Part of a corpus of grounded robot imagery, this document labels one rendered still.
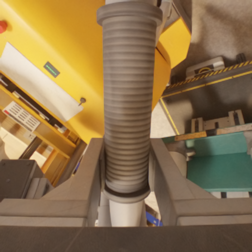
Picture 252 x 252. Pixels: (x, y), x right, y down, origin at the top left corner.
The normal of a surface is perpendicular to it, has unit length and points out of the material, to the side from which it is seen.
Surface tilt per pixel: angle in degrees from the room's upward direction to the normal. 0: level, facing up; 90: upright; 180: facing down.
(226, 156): 90
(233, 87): 0
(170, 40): 22
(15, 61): 0
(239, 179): 90
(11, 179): 90
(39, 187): 90
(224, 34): 0
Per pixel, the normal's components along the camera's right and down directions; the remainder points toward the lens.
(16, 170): 0.03, -0.68
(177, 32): 0.03, 0.54
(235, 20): -0.26, 0.70
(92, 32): 0.62, -0.11
